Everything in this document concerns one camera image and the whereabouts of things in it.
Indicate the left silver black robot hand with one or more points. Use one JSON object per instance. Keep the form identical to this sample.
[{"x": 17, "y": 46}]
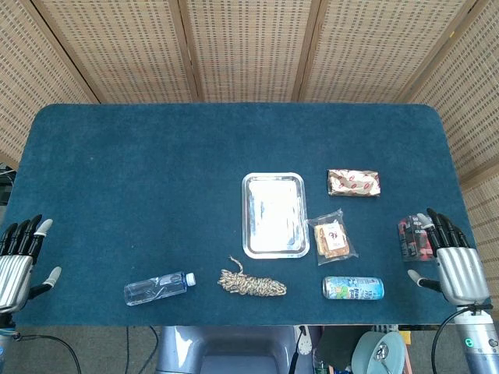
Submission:
[{"x": 15, "y": 269}]

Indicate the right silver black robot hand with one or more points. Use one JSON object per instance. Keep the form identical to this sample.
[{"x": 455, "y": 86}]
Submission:
[{"x": 460, "y": 269}]

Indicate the small brown and white packet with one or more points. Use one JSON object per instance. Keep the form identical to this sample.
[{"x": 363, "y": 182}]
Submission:
[{"x": 332, "y": 239}]

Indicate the silver metal tray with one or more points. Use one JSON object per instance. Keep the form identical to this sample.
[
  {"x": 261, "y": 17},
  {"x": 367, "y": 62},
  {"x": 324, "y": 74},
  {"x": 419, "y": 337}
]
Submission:
[{"x": 274, "y": 216}]

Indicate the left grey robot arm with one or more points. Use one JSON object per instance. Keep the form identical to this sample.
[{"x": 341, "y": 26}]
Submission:
[{"x": 4, "y": 343}]

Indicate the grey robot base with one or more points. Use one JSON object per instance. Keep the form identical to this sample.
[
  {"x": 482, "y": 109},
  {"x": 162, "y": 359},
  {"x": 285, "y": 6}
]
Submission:
[{"x": 234, "y": 348}]

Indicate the black red coffee box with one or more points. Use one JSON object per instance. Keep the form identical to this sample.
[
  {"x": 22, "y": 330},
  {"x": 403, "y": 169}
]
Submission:
[{"x": 415, "y": 239}]

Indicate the light blue drink can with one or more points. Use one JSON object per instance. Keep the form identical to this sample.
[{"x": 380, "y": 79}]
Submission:
[{"x": 352, "y": 288}]

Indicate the gold red wrapped snack pack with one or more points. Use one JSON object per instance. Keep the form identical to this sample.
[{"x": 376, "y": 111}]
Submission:
[{"x": 354, "y": 183}]

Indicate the clear plastic water bottle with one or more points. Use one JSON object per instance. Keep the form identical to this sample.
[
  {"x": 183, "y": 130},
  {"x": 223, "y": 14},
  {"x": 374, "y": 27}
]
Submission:
[{"x": 156, "y": 288}]

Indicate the dark green bag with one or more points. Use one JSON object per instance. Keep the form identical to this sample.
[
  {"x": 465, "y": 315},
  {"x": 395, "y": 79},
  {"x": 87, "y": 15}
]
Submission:
[{"x": 335, "y": 346}]

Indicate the blue carpet table cover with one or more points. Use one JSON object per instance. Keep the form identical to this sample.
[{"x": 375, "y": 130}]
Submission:
[{"x": 156, "y": 175}]

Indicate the woven bamboo folding screen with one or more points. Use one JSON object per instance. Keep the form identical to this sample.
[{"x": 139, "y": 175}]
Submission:
[{"x": 249, "y": 46}]

